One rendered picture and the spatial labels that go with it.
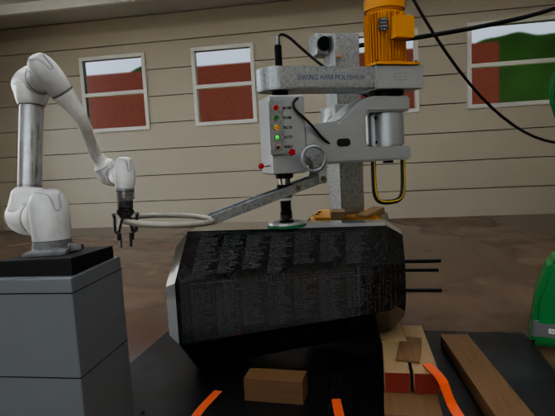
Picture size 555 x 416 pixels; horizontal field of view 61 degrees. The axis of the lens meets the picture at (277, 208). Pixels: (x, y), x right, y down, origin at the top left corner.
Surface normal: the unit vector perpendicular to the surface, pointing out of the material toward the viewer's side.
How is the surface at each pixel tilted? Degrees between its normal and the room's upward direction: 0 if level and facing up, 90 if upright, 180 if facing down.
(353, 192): 90
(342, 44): 90
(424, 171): 90
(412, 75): 90
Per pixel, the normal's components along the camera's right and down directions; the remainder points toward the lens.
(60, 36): -0.14, 0.11
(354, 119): 0.29, 0.09
